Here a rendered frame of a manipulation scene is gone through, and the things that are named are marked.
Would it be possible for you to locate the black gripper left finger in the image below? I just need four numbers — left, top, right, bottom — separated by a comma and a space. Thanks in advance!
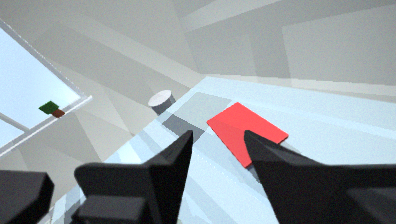
74, 130, 193, 224

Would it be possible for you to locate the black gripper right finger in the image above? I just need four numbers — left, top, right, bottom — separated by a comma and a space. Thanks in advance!
244, 130, 396, 224

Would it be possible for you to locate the red box lid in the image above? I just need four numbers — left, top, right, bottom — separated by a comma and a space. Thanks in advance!
206, 102, 289, 169

